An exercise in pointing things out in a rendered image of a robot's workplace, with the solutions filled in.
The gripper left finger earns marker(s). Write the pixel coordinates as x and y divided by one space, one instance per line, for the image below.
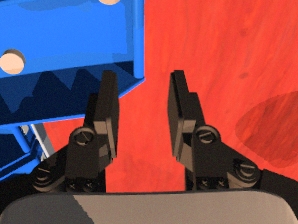
76 165

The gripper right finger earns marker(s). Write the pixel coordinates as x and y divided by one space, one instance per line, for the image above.
216 165

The white shelf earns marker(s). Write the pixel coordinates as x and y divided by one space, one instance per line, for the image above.
43 138

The blue bin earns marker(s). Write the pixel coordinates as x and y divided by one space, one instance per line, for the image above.
10 150
37 155
67 44

